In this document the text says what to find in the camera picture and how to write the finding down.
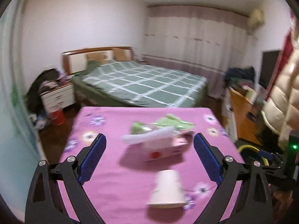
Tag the orange wooden desk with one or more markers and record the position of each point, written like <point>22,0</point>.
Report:
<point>234,110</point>

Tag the white foam fruit net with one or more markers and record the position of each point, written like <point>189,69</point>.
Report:
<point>160,133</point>

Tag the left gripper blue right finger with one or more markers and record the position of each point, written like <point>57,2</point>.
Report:
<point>210,157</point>

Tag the white bedside cabinet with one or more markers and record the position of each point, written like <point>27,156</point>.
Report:
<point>62,96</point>

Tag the brown pillow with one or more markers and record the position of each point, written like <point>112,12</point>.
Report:
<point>121,55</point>
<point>100,57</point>

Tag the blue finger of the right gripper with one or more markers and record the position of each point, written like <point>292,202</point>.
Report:
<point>265,155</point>

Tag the purple white window curtain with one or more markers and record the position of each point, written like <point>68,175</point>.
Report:
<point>203,41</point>

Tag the pink floral table cloth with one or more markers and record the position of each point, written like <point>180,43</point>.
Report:
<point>122,182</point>

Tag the pile of dark clothes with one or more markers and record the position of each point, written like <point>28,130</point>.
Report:
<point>247,73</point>

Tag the yellow rimmed trash bin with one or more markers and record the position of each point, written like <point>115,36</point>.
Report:
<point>250,154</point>

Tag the pink milk carton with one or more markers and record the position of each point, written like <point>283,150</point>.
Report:
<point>163,148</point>

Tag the red bucket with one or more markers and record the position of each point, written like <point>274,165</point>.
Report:
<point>57,117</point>

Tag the black bag on cabinet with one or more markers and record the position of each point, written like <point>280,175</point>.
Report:
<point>46,81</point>

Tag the black television screen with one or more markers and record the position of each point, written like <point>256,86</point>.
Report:
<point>268,64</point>

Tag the wooden bed headboard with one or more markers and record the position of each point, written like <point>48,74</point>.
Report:
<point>76,61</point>

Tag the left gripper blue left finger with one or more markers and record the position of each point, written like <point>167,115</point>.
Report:
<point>89,157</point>

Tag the white paper cup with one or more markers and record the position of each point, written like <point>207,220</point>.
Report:
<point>168,192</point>

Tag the red patterned hanging garment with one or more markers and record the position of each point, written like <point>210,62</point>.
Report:
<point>288,46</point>

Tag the cream puffer jacket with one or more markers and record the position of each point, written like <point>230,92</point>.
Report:
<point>280,113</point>

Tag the green plastic wrapper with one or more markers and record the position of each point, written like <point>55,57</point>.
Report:
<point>169,120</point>

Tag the green checked bed quilt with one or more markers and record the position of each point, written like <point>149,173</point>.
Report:
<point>130,84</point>

